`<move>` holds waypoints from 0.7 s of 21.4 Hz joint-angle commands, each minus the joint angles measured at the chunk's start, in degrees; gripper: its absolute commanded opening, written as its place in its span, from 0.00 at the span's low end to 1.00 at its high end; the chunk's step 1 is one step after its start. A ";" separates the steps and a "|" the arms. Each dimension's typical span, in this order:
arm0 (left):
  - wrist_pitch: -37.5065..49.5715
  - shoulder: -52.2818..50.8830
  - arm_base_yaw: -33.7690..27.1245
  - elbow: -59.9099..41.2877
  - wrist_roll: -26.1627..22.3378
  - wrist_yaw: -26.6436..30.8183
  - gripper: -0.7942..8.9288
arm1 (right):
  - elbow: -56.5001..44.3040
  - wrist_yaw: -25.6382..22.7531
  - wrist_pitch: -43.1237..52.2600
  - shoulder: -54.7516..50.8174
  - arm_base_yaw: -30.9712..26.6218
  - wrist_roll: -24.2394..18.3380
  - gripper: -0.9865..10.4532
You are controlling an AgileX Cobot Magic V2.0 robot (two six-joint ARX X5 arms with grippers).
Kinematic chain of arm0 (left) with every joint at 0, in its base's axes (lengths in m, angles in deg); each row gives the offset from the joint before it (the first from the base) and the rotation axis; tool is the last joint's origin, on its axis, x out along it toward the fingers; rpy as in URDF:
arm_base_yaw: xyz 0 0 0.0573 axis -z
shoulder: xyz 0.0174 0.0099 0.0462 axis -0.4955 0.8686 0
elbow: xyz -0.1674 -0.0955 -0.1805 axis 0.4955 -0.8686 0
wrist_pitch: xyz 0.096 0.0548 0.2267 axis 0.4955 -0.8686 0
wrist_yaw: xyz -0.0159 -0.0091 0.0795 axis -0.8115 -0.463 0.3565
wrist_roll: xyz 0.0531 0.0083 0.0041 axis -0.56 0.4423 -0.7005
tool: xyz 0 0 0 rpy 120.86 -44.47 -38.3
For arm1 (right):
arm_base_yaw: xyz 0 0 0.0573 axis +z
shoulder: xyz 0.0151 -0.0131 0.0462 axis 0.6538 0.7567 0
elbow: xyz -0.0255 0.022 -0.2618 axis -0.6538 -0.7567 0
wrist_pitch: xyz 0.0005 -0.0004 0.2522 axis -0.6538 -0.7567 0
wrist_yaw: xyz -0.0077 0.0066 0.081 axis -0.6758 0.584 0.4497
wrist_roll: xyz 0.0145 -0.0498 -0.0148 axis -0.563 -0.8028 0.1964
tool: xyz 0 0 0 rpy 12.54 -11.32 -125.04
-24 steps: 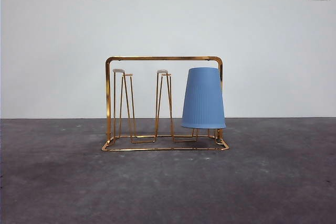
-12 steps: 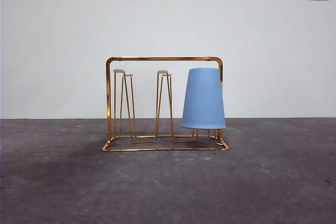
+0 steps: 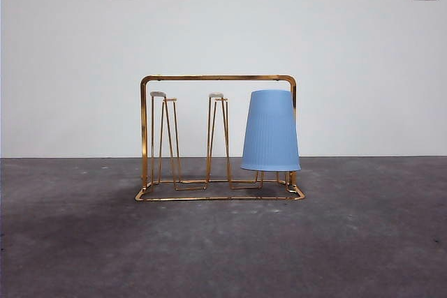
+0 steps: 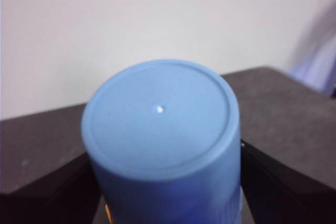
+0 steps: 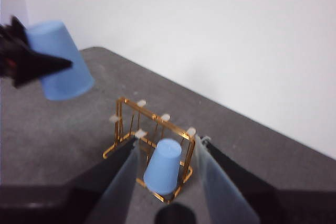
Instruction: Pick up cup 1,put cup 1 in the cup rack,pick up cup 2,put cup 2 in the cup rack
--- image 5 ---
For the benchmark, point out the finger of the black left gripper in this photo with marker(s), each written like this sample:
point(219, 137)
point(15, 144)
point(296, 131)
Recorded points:
point(36, 66)
point(18, 31)

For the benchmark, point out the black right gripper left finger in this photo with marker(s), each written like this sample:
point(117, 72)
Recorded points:
point(78, 197)

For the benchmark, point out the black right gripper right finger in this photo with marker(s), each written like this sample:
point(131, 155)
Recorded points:
point(249, 203)

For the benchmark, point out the blue ribbed plastic cup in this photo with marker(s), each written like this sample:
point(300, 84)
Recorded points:
point(65, 82)
point(162, 169)

